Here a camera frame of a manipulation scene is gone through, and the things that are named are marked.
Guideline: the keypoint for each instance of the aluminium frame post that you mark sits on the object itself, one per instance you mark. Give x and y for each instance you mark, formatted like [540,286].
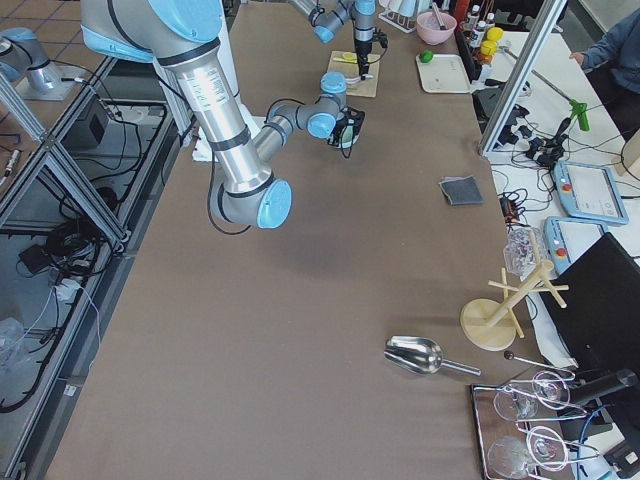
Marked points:
[542,27]

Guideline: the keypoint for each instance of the wooden mug tree stand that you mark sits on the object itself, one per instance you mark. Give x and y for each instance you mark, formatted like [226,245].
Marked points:
[494,326]

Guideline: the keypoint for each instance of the teach pendant near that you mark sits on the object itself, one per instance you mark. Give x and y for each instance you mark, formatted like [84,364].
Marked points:
[569,238]

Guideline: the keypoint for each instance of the teach pendant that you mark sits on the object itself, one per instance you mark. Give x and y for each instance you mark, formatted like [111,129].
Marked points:
[589,192]
[569,238]

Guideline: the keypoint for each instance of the yellow plastic knife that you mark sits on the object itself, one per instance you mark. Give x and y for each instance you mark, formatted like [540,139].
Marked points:
[343,59]

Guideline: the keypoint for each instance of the black monitor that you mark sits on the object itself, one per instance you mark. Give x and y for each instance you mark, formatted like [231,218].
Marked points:
[599,326]

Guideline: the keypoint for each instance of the green lime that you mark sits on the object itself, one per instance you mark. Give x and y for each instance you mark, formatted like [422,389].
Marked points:
[426,56]

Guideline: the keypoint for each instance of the cream rabbit tray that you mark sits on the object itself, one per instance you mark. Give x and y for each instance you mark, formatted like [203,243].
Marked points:
[443,74]

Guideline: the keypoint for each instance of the light green bowl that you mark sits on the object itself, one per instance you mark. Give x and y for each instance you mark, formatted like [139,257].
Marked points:
[348,137]

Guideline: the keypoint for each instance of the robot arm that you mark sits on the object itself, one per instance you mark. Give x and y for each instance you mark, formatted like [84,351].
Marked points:
[183,37]
[327,23]

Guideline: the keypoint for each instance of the teach pendant far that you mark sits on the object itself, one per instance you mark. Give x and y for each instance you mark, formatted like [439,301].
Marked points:
[589,192]

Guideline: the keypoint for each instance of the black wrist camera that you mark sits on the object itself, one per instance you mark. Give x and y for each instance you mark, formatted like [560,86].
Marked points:
[381,38]
[355,119]

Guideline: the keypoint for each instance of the pink ice bowl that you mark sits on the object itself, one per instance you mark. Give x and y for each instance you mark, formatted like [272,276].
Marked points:
[430,31]

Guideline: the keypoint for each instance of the wire glass rack tray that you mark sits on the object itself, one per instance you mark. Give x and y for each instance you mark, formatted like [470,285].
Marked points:
[518,429]

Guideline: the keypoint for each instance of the green clamp tool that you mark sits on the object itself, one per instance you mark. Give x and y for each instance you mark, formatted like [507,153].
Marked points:
[579,112]

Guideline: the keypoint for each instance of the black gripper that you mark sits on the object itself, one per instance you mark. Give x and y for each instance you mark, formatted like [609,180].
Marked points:
[343,131]
[362,48]

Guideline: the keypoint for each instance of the metal scoop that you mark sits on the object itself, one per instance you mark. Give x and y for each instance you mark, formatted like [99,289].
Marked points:
[422,355]

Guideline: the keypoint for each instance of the grey folded cloth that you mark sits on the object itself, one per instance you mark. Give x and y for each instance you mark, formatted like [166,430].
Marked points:
[460,191]

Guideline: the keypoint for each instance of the bamboo cutting board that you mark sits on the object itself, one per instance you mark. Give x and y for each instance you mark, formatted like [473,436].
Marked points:
[367,88]

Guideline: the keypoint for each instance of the white ceramic spoon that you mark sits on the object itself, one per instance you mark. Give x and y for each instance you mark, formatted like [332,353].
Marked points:
[359,79]

